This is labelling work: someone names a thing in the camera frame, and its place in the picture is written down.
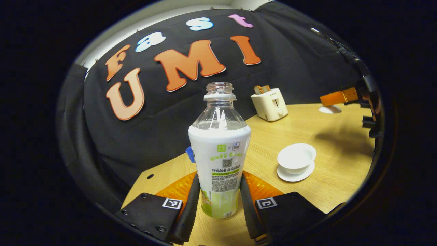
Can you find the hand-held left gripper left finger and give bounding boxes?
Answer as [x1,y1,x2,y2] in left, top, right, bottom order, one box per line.
[115,173,200,245]

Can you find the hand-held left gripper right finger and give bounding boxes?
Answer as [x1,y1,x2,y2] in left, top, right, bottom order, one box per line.
[240,171,326,245]

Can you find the white teacup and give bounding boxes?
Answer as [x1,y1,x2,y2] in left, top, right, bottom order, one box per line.
[277,143,317,175]

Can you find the black backdrop cloth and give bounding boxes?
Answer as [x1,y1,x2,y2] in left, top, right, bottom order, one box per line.
[56,2,376,219]

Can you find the clear water bottle white label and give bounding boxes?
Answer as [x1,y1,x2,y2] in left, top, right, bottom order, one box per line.
[188,82,252,219]

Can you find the white toaster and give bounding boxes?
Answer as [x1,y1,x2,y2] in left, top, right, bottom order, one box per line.
[251,88,289,122]

